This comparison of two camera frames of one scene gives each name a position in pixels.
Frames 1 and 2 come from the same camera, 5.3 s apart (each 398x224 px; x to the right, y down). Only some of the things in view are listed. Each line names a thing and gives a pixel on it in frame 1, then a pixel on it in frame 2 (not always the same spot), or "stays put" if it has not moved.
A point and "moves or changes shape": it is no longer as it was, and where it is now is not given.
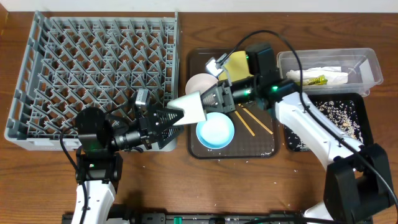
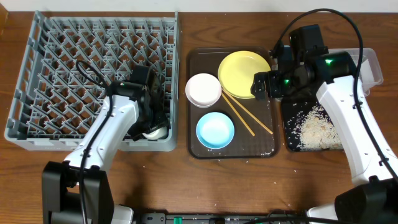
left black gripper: (148, 128) → (149, 126)
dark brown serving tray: (256, 130) stays put
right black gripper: (229, 106) → (272, 78)
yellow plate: (237, 65) stays put
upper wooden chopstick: (255, 119) stays put
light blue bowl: (217, 132) stays put
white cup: (192, 104) moves or changes shape
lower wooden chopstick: (245, 125) stays put
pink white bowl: (199, 81) stays put
